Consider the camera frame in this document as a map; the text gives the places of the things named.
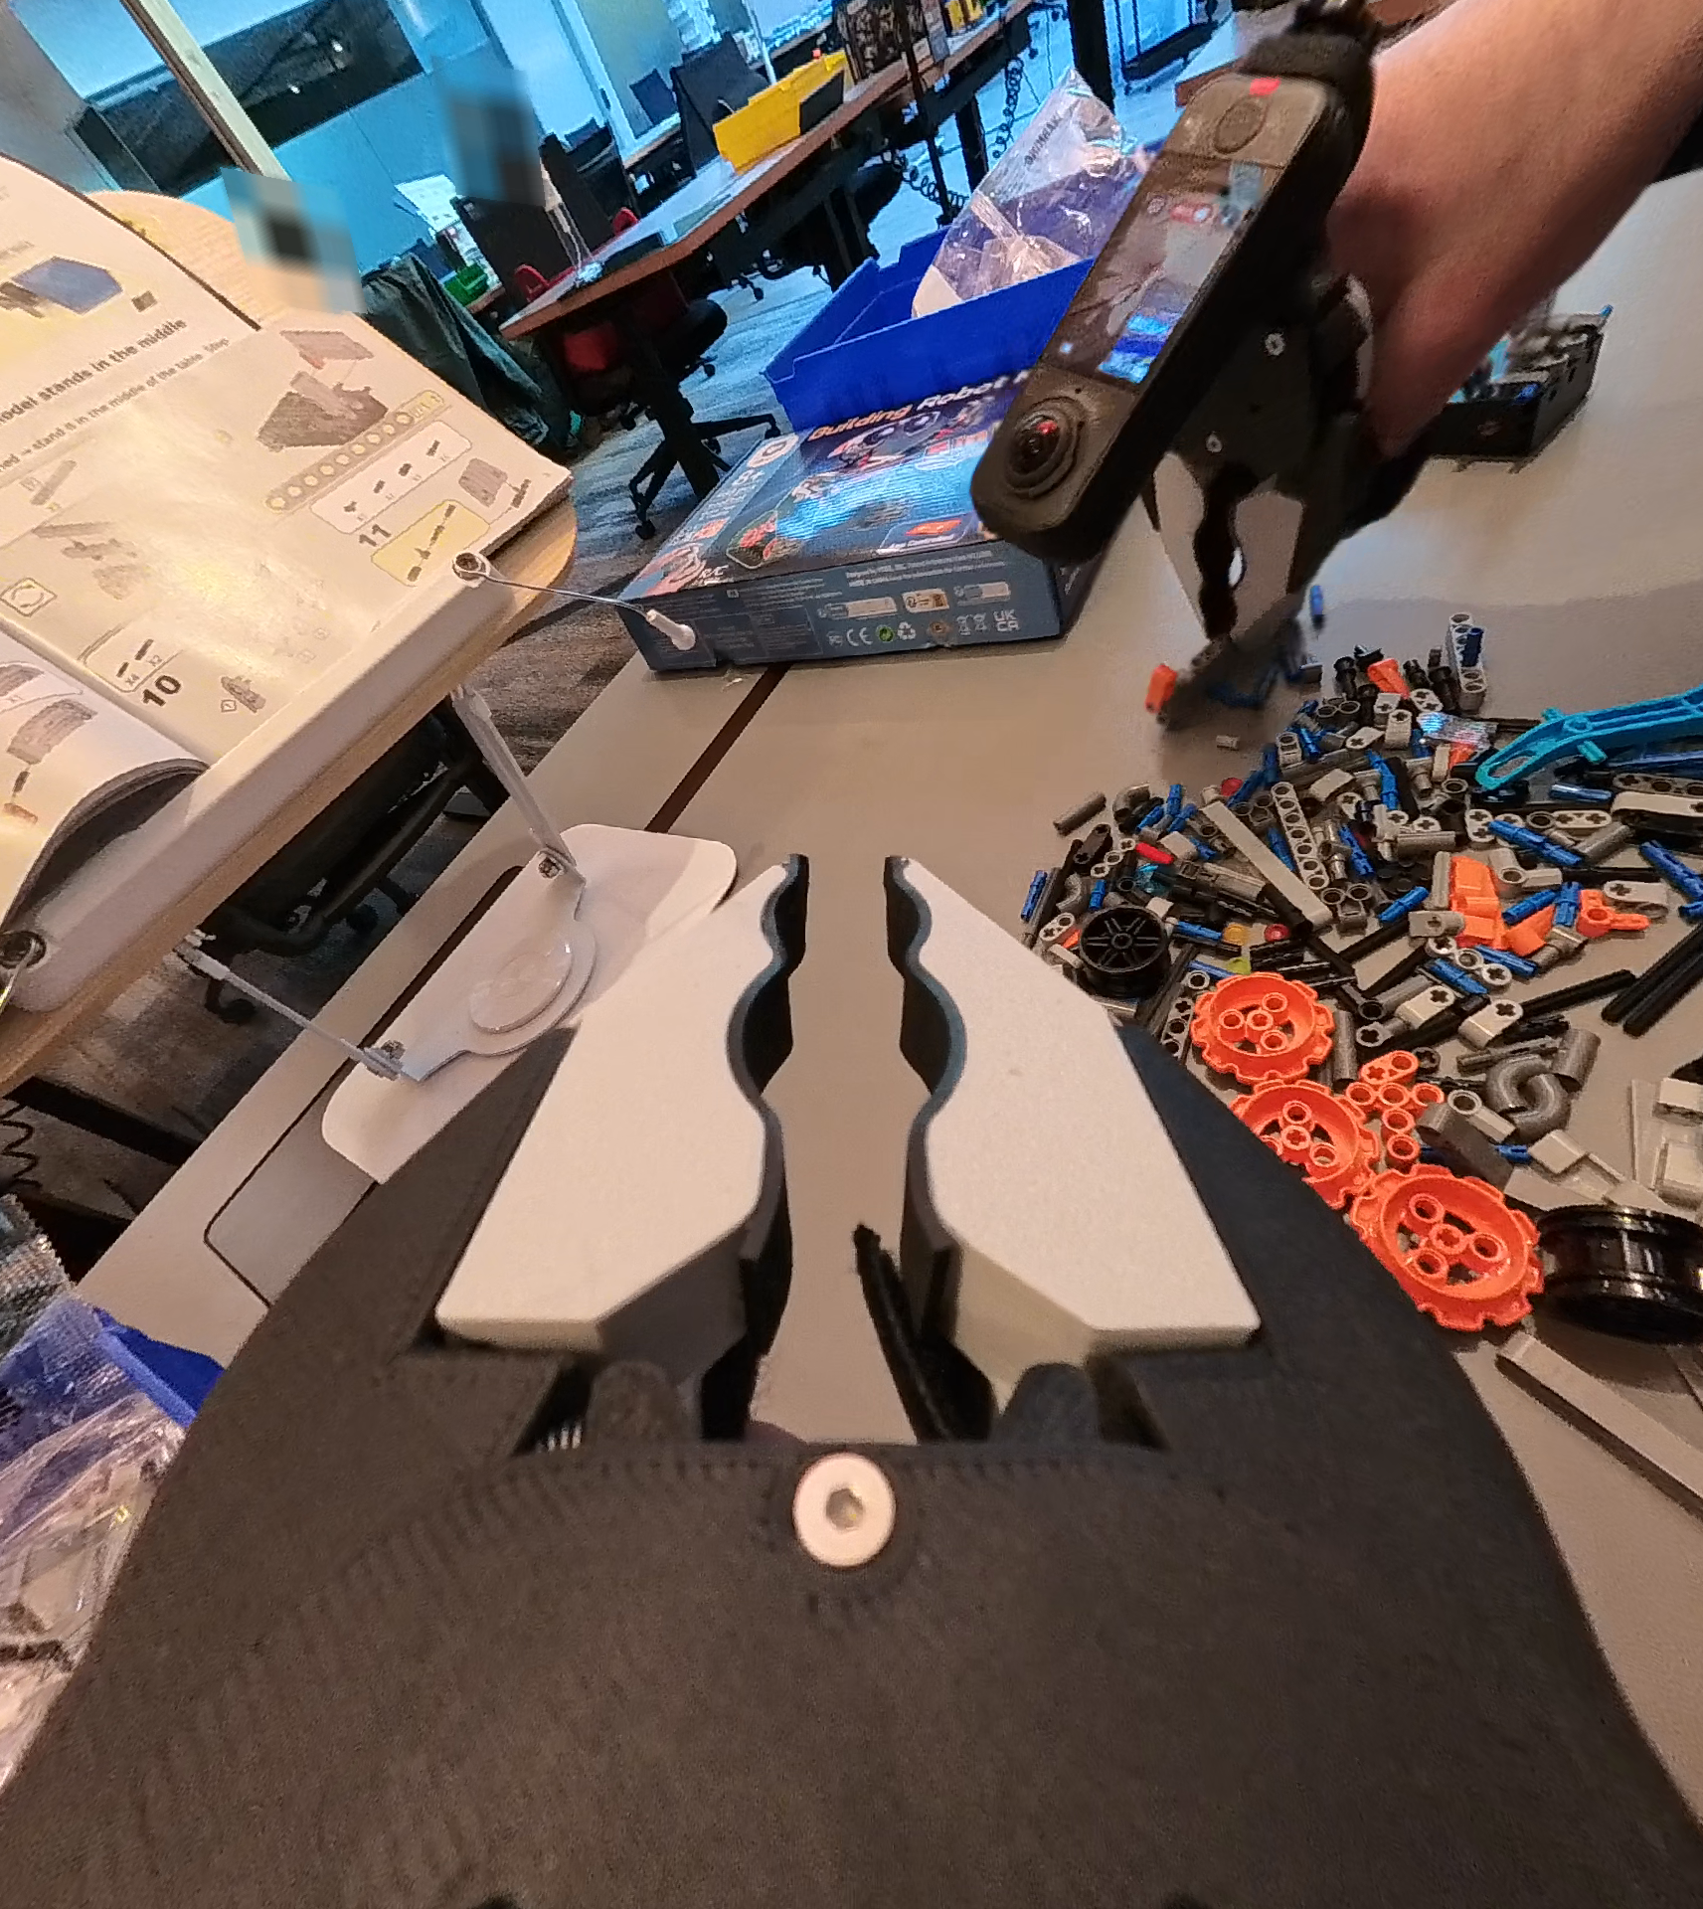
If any instruction manual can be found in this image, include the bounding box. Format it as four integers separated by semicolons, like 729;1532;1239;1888
0;121;572;1040

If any wooden book stand, white base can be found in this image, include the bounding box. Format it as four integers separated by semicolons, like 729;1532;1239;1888
0;179;743;1196

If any desk cable hatch cover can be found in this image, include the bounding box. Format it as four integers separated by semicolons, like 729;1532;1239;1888
210;1051;400;1305

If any person's right hand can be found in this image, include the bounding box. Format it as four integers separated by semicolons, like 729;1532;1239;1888
1330;0;1693;457

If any yellow storage bin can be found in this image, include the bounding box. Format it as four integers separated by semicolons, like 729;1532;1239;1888
714;53;857;169

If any black backpack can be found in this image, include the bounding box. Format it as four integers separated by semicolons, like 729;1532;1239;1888
361;254;572;457

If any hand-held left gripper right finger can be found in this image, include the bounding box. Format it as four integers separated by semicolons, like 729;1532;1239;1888
853;862;1265;1441

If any large black wheel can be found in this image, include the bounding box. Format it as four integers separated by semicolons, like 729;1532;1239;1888
1536;1200;1703;1343

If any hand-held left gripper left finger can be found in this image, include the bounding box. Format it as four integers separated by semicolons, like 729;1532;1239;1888
439;865;808;1434

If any turquoise wrench-shaped piece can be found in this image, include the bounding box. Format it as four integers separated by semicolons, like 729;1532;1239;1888
1473;671;1703;797

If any clear plastic bag of parts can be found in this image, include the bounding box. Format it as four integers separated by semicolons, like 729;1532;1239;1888
0;1196;196;1876

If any orange toothed wheel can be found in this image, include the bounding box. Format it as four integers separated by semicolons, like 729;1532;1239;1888
1186;970;1340;1088
1347;1160;1541;1333
1233;1078;1380;1208

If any long wooden office desk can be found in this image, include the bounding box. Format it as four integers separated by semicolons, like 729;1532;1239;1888
504;0;1056;347

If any black perforated block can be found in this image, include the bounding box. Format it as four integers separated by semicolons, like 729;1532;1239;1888
1429;304;1618;466

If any pile of toy building pieces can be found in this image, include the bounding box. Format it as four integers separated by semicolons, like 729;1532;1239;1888
1022;614;1703;1688

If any small black wheel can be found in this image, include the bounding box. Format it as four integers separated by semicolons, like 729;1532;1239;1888
1073;905;1179;998

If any blue toy kit box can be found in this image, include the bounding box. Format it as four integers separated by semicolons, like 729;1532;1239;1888
618;381;1110;677

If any office chair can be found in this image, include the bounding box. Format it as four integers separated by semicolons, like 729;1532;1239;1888
540;284;770;546

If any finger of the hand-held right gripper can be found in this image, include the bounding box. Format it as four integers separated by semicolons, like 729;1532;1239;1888
1143;455;1248;727
1211;479;1343;735

